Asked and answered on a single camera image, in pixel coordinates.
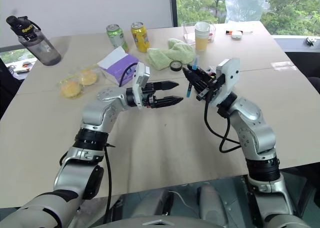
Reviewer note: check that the purple tissue box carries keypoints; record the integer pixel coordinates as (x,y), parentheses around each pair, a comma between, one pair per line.
(120,68)

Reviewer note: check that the dark window frame post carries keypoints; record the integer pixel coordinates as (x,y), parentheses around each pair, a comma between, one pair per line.
(173,6)

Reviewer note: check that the light green towel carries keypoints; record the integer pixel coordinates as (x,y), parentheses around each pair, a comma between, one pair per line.
(170,53)

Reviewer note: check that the thin white stick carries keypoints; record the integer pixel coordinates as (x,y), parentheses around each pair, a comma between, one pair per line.
(247,32)

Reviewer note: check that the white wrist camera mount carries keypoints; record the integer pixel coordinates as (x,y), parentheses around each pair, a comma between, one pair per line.
(231,75)
(140,75)

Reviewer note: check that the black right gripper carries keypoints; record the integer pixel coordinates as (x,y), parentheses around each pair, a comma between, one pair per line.
(211,85)

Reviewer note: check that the dark grey sports water bottle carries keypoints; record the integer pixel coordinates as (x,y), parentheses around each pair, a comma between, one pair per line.
(42,49)

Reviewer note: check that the small items on side desk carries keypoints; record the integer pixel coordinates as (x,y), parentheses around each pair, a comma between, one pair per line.
(21,70)

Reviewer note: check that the small black object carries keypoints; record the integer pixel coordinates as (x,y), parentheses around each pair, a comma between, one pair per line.
(310,41)

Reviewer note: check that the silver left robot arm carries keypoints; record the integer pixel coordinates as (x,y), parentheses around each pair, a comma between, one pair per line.
(95,113)

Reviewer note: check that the green drink can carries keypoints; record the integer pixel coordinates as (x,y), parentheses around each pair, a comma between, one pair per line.
(117,38)

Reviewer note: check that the red and black marker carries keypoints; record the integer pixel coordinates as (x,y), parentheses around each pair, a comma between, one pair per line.
(229,32)

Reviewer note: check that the dark chair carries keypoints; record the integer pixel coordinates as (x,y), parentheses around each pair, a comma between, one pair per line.
(313,86)

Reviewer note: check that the small white case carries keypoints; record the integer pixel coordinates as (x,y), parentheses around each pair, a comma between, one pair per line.
(236,35)

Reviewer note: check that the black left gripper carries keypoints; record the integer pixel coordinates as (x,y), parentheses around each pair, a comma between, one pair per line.
(149,98)

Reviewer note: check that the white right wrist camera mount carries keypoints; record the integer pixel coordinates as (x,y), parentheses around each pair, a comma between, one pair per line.
(231,75)

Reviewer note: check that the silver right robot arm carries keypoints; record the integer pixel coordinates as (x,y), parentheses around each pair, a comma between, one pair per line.
(255,133)

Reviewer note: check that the blue pen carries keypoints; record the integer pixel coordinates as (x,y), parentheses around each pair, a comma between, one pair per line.
(188,91)

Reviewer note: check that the clear plastic bag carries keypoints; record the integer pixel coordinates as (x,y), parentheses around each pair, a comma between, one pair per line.
(243,5)

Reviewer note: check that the yellow drink can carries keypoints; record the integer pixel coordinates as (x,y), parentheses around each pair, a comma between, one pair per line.
(140,39)

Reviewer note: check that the black tape roll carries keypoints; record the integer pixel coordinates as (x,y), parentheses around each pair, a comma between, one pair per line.
(172,66)

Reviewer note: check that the clear bag with yellow food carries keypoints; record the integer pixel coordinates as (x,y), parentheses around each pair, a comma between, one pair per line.
(88,77)
(70,89)

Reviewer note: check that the grey rounded shape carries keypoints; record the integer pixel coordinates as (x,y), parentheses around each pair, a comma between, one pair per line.
(210,203)

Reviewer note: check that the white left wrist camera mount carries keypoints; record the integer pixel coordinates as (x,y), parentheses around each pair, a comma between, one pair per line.
(140,75)

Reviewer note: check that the clear plastic box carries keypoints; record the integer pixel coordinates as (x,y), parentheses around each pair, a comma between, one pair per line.
(188,33)

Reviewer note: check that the yellow and white paper cup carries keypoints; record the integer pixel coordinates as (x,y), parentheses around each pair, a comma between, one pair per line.
(201,41)

